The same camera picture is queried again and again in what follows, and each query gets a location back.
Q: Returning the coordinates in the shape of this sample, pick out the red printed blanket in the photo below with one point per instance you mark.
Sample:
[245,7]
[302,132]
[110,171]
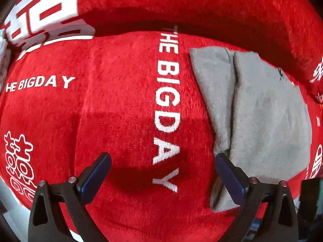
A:
[113,93]

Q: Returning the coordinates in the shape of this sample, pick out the white fluffy cloth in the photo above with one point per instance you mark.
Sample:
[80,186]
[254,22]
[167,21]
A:
[3,63]

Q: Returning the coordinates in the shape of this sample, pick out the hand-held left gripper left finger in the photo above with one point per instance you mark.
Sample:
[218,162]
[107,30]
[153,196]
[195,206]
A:
[97,179]

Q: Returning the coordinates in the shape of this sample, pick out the grey sweater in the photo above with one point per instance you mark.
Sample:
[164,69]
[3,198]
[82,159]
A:
[265,118]

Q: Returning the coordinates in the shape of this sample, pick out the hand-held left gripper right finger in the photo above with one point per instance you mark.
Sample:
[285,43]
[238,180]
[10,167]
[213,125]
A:
[231,179]

